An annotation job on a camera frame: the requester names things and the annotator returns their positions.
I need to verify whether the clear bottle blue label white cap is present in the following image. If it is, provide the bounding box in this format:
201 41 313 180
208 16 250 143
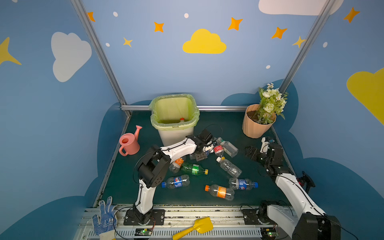
189 151 211 162

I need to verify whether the clear bottle white cap green label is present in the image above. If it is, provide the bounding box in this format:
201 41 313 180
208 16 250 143
216 137 239 158

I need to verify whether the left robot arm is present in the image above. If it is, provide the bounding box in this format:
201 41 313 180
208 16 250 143
133 131 213 224

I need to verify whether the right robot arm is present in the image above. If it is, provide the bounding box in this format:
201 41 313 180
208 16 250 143
245 143 342 240

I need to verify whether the white plastic waste bin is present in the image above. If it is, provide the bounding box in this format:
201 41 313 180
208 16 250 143
151 96 197 147

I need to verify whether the green bin liner bag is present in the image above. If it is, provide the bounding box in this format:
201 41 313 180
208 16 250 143
149 93 201 131

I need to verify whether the green plastic bottle yellow cap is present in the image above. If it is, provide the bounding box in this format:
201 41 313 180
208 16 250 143
181 163 209 176

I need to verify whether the clear bottle red label yellow cap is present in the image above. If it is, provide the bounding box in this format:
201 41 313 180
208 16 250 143
214 145 225 159

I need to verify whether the clear bottle orange label upper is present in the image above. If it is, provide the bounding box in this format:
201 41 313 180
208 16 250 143
169 157 185 174

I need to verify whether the clear bottle orange label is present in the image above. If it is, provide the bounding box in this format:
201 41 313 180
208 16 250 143
169 157 185 174
205 185 235 201

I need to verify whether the clear bottle white cap ribbed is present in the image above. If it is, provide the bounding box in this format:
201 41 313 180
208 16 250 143
216 157 242 178

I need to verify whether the pepsi bottle blue cap right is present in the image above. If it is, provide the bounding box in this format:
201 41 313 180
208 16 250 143
229 178 259 191

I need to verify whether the pepsi bottle blue cap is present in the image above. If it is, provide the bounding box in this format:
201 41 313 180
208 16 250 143
229 178 259 191
162 175 190 189

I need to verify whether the pepsi bottle blue cap left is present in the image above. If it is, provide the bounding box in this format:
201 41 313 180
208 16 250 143
162 175 190 189

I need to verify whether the clear bottle orange label lower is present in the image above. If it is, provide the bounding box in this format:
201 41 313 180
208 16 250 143
205 185 235 201

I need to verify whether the white artificial flower plant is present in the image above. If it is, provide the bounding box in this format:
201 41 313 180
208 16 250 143
255 83 289 125

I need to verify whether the yellow toy shovel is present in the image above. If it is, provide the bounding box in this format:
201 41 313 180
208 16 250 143
173 217 214 240

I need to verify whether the pink watering can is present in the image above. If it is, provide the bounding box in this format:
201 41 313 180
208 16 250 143
119 125 143 157

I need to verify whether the right controller board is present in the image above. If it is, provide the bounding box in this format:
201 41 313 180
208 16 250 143
260 228 279 240

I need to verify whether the controller board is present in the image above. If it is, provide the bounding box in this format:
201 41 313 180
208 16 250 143
260 228 279 240
135 228 153 237

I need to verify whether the left controller board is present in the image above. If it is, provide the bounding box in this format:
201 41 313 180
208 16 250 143
135 228 153 237

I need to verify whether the blue dotted work glove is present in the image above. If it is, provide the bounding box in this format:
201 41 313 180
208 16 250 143
92 196 118 240

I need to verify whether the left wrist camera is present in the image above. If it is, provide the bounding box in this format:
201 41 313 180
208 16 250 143
198 129 213 145

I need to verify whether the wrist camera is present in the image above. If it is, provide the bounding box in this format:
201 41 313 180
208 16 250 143
198 129 213 145
260 137 275 153

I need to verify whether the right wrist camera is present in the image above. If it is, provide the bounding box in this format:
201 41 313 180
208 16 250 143
260 137 275 153

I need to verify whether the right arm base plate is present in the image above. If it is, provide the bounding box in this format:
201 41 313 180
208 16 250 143
241 209 270 225

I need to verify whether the aluminium back frame rail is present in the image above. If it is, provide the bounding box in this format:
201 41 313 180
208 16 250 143
121 105 247 112

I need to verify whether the front aluminium rail bed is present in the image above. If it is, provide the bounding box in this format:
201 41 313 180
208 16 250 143
73 205 334 240

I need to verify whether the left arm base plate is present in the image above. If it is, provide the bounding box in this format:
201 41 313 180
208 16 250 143
123 209 165 226

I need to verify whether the right aluminium frame post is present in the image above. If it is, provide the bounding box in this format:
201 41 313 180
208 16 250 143
279 0 337 93

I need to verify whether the aluminium frame post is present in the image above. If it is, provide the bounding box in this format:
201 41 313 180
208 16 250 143
71 0 127 107
279 0 337 93

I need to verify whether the left aluminium frame post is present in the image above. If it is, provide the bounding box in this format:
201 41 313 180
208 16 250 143
71 0 127 107

